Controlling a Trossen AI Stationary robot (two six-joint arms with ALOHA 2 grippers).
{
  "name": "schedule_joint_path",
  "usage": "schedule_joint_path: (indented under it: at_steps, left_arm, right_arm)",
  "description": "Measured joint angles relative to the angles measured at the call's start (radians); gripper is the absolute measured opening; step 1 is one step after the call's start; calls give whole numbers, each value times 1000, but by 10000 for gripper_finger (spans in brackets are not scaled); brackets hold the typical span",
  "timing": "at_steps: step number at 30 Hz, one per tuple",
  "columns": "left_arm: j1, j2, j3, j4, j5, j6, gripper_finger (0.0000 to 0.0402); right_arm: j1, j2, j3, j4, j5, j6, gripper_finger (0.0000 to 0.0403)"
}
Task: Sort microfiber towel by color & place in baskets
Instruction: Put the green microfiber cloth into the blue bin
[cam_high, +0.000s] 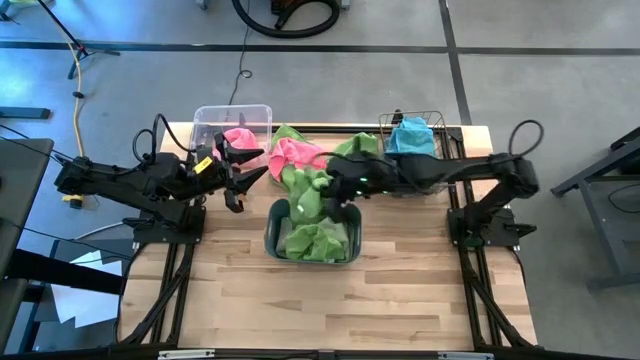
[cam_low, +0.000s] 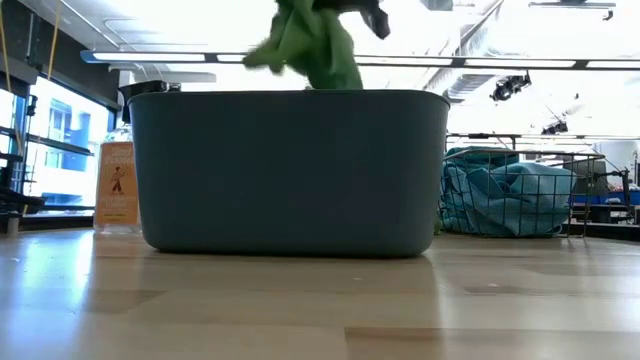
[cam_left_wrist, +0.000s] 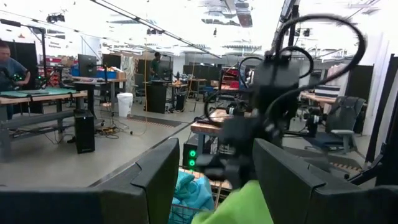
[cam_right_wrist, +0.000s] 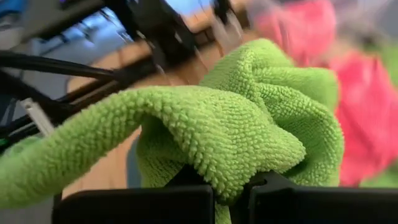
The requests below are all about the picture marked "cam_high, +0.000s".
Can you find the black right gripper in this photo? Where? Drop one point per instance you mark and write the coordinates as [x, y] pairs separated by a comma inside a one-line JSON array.
[[347, 180]]

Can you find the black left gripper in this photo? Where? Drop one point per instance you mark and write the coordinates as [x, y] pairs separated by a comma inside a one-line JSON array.
[[212, 172]]

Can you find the pink microfiber towel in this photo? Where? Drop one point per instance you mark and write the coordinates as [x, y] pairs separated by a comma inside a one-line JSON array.
[[242, 137], [295, 152]]

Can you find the dark teal plastic basket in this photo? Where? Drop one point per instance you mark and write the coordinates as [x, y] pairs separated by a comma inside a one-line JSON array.
[[269, 235]]

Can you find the blue microfiber towel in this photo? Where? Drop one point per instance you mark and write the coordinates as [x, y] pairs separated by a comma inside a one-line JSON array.
[[412, 137]]

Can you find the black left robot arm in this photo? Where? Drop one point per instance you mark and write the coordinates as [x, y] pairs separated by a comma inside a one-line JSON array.
[[115, 175]]

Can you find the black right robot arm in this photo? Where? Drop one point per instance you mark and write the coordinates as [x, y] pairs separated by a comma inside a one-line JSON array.
[[450, 172]]

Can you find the clear plastic bin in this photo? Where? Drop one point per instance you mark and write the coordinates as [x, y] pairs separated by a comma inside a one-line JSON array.
[[225, 117]]

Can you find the black tripod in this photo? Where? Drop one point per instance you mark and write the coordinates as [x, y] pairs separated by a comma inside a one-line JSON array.
[[100, 52]]

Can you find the white paper sheet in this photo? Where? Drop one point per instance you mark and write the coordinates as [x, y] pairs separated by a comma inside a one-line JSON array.
[[85, 305]]

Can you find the black floor beam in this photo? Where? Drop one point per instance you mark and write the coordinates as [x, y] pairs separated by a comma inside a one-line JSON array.
[[60, 272]]

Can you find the dark grey desk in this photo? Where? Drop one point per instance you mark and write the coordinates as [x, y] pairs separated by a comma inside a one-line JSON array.
[[25, 190]]

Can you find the black flat bar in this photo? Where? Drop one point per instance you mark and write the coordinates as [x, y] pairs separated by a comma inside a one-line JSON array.
[[25, 112]]

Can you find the grey metal table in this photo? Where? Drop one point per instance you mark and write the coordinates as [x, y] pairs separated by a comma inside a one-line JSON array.
[[607, 235]]

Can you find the black aluminium table frame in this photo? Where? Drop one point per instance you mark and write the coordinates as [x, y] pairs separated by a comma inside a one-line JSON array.
[[322, 130]]

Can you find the silver metal bracket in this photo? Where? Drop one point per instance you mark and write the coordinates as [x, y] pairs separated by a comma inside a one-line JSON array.
[[465, 356], [187, 354]]

